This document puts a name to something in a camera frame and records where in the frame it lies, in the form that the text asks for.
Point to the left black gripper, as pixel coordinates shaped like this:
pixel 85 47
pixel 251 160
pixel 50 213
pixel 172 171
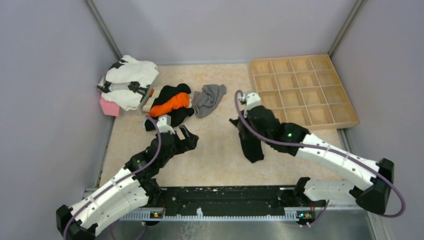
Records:
pixel 190 141

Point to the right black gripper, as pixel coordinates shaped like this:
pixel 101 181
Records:
pixel 245 117

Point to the black boxer underwear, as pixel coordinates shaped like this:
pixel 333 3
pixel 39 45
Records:
pixel 251 146

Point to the orange underwear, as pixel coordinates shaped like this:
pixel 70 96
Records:
pixel 180 100

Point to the grey striped underwear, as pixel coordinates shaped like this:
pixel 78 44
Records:
pixel 207 100

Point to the wooden compartment tray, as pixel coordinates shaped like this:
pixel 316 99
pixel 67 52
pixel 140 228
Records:
pixel 305 90

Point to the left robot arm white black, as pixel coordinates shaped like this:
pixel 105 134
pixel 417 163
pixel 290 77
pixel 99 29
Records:
pixel 132 187

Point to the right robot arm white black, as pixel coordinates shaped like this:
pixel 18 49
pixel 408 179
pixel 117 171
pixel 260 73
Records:
pixel 365 182

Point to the white perforated basket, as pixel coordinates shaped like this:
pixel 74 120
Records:
pixel 145 98

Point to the pink cloth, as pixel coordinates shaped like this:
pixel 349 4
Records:
pixel 109 108

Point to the white black clothes pile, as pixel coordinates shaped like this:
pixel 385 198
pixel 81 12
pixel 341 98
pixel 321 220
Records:
pixel 127 82

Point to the black metal base rail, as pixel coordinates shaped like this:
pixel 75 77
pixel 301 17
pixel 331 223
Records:
pixel 231 204

